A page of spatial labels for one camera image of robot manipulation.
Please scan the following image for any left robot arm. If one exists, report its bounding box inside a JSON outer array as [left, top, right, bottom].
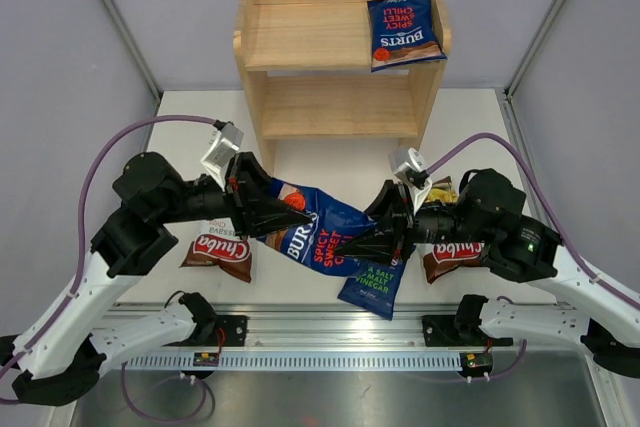
[[1, 152, 311, 406]]

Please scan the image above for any small blue Burts chilli bag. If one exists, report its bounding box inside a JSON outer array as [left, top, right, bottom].
[[259, 179, 384, 277]]

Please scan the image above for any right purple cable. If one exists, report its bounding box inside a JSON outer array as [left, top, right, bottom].
[[427, 132, 640, 308]]

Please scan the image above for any Burts sea salt vinegar bag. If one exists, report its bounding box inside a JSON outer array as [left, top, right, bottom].
[[338, 260, 405, 321]]

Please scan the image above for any right Chuba cassava chips bag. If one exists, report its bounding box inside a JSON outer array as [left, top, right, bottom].
[[418, 176, 484, 284]]

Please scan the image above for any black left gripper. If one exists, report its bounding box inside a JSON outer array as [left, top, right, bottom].
[[155, 152, 312, 241]]

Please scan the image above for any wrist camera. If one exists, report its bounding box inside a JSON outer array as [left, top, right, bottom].
[[200, 122, 244, 190], [388, 146, 433, 212]]

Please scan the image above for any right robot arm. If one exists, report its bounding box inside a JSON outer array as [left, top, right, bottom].
[[336, 169, 639, 378]]

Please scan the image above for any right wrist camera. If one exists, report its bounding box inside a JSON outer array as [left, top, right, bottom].
[[388, 146, 433, 212]]

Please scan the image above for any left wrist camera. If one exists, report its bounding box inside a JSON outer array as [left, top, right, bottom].
[[200, 122, 244, 190]]

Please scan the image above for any wooden two-tier shelf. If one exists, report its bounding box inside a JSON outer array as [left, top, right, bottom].
[[233, 0, 452, 172]]

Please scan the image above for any white slotted cable duct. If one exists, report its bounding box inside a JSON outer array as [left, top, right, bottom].
[[128, 351, 493, 373]]

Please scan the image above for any purple cable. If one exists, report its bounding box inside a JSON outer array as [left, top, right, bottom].
[[0, 115, 221, 406], [427, 132, 640, 308]]

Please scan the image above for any left Chuba cassava chips bag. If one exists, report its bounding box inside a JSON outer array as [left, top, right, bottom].
[[181, 218, 253, 283]]

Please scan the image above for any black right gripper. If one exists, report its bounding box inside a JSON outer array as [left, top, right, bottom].
[[335, 179, 491, 266]]

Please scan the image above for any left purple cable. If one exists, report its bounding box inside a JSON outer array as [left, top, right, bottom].
[[0, 115, 221, 406]]

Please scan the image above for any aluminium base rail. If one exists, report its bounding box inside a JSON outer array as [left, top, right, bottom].
[[94, 301, 611, 354]]

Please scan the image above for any large blue Burts chilli bag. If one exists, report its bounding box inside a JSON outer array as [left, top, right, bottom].
[[367, 0, 447, 72]]

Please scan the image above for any chuba cassava chips bag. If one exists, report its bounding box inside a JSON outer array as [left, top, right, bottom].
[[181, 218, 253, 283], [418, 176, 484, 284]]

